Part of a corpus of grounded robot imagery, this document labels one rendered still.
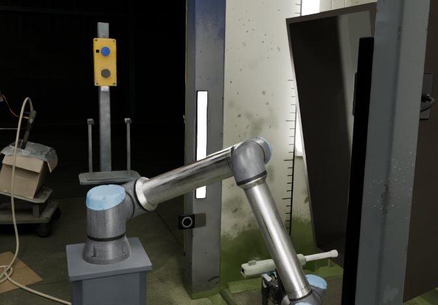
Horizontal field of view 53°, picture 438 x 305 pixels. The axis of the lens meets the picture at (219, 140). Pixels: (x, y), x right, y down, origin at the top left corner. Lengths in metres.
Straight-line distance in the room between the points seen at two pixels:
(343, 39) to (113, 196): 1.35
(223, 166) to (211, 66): 0.98
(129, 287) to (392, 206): 1.33
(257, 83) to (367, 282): 2.06
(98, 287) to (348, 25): 1.66
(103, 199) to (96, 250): 0.20
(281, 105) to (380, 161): 2.12
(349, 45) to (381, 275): 1.79
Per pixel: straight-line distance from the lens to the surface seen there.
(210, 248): 2.76
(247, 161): 1.52
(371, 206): 0.66
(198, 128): 2.51
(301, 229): 3.00
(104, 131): 2.63
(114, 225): 1.78
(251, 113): 2.65
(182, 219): 2.61
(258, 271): 2.01
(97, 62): 2.55
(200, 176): 1.73
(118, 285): 1.81
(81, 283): 1.78
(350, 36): 2.35
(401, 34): 0.62
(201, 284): 2.84
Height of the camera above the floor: 1.38
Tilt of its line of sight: 9 degrees down
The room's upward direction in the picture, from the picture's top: 1 degrees clockwise
